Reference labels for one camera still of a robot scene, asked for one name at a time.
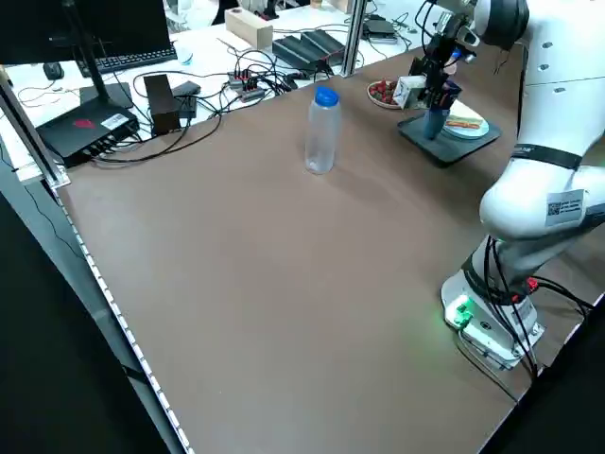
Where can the black ridged rack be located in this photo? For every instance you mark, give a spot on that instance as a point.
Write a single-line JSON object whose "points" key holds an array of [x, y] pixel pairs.
{"points": [[307, 47]]}

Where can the pale blue tape roll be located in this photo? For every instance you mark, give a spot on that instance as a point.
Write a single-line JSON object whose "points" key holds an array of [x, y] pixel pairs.
{"points": [[187, 57]]}

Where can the white strawberry plate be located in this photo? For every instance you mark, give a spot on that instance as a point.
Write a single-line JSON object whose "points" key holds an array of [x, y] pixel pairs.
{"points": [[382, 106]]}

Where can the grey rectangular tray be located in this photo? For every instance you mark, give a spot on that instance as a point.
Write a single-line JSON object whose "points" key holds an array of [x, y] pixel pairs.
{"points": [[449, 151]]}

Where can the black clamp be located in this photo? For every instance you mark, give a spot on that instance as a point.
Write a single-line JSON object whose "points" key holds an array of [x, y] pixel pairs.
{"points": [[268, 9]]}

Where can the black box red logo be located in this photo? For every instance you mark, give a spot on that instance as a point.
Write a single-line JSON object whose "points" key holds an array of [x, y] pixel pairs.
{"points": [[80, 127]]}

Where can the aluminium camera post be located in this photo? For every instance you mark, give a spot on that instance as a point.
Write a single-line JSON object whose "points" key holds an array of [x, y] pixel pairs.
{"points": [[353, 38]]}

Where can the black keyboard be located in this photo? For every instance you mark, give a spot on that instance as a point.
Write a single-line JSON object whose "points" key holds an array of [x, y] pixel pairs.
{"points": [[137, 57]]}

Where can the pale round plate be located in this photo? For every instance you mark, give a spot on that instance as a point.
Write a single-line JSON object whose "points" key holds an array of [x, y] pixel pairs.
{"points": [[472, 134]]}

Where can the dark brown upright box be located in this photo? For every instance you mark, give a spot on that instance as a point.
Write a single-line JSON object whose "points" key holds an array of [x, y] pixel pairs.
{"points": [[163, 109]]}

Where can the blue cup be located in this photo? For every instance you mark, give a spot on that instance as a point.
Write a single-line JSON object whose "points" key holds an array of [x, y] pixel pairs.
{"points": [[432, 127]]}

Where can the black mouse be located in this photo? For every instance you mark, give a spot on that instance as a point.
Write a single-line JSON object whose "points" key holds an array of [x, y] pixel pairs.
{"points": [[53, 71]]}

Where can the red strawberries pile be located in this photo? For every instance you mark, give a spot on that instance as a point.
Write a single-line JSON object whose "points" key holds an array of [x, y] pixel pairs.
{"points": [[380, 92]]}

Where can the black monitor stand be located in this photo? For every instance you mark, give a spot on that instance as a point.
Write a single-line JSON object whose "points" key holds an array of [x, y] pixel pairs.
{"points": [[106, 97]]}

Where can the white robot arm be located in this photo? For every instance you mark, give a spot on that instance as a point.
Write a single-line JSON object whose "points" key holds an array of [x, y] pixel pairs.
{"points": [[543, 118]]}

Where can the wooden block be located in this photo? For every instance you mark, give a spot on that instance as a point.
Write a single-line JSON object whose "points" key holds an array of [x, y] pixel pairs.
{"points": [[248, 28]]}

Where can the blue white milk carton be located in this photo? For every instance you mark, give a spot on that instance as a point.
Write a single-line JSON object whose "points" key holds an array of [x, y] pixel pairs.
{"points": [[405, 92]]}

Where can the grey hub red lights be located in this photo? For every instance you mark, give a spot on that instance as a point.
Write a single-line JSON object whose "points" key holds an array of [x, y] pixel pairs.
{"points": [[246, 82]]}

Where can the black monitor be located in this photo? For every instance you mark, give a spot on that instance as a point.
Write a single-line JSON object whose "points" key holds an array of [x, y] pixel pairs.
{"points": [[85, 28]]}

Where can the dark flat device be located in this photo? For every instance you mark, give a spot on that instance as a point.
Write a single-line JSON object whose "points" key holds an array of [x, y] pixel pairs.
{"points": [[380, 30]]}

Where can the clear bottle blue cap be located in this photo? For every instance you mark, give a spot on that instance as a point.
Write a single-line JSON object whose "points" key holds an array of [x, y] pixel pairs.
{"points": [[323, 132]]}

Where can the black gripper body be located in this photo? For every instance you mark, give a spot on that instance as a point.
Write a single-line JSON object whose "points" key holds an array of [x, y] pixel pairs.
{"points": [[439, 52]]}

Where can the triangular sandwich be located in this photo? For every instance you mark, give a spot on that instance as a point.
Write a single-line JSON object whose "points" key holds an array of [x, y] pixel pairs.
{"points": [[465, 122]]}

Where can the small black box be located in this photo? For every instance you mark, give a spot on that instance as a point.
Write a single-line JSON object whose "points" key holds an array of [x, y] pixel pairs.
{"points": [[187, 108]]}

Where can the black flat adapter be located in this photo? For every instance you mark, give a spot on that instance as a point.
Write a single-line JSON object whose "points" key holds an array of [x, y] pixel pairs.
{"points": [[186, 87]]}

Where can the aluminium corner rail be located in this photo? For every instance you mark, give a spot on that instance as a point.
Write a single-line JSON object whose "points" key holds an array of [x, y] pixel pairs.
{"points": [[33, 134]]}

